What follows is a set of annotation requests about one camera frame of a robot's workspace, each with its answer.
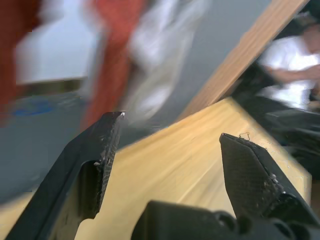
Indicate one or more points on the black furniture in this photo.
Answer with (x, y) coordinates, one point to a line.
(282, 125)

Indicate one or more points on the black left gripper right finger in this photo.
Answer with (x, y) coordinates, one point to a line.
(246, 175)

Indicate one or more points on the red upright post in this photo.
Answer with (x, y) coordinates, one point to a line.
(12, 50)
(112, 62)

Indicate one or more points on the white board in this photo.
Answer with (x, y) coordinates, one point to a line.
(57, 52)

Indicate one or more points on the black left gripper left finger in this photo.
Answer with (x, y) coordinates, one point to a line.
(75, 160)

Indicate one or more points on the light wooden beam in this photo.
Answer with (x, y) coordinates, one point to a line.
(245, 57)

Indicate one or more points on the person in white shirt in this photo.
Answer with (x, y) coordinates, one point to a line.
(287, 60)

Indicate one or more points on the white hanging cloth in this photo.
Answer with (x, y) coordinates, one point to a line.
(160, 62)

